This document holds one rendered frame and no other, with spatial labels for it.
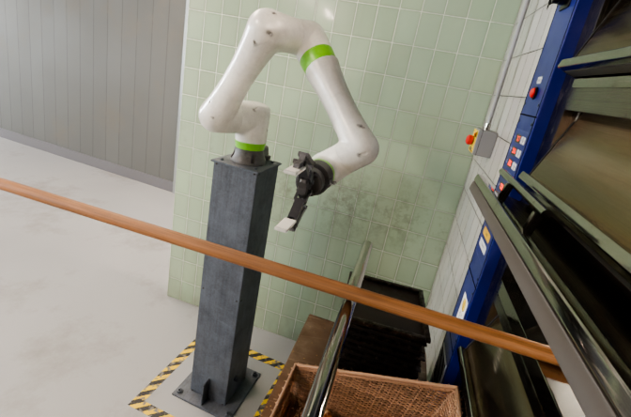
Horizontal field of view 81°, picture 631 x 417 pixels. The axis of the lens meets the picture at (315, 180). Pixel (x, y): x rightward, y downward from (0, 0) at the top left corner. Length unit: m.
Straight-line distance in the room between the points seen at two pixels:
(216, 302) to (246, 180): 0.60
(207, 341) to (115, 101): 3.48
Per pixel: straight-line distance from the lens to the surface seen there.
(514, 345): 0.83
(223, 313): 1.80
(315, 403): 0.60
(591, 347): 0.41
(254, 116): 1.46
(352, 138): 1.07
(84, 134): 5.32
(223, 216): 1.59
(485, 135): 1.56
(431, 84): 1.88
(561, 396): 0.81
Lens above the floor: 1.61
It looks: 17 degrees down
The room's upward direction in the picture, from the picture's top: 11 degrees clockwise
